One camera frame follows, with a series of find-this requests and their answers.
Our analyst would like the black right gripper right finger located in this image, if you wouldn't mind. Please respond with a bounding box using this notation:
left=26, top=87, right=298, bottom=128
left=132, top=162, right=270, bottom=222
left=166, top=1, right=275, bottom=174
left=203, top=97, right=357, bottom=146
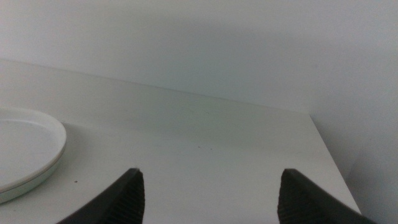
left=277, top=169, right=377, bottom=224

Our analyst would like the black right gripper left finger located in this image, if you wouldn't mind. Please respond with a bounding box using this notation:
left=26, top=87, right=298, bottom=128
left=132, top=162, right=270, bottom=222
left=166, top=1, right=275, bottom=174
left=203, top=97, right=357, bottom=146
left=57, top=168, right=146, bottom=224

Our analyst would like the white shallow bowl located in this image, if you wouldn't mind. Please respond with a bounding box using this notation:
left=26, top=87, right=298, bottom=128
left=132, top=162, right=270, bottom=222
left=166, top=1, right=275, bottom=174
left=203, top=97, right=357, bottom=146
left=0, top=107, right=68, bottom=191

